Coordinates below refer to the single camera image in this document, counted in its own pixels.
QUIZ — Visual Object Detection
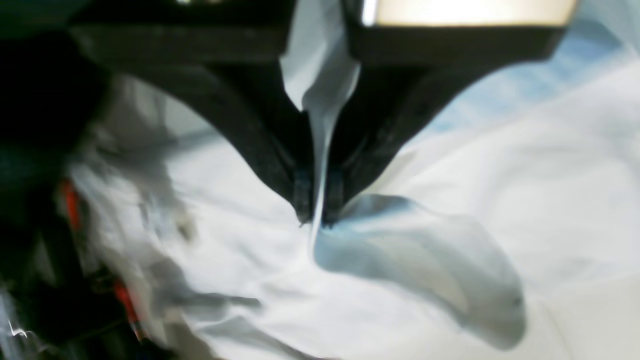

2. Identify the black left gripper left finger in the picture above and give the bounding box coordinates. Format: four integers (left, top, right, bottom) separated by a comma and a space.
70, 0, 314, 223

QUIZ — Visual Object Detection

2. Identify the white t-shirt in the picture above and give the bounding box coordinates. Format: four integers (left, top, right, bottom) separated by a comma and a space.
70, 0, 639, 360

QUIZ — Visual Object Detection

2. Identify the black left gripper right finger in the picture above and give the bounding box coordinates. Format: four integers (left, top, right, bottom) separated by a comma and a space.
322, 0, 578, 224

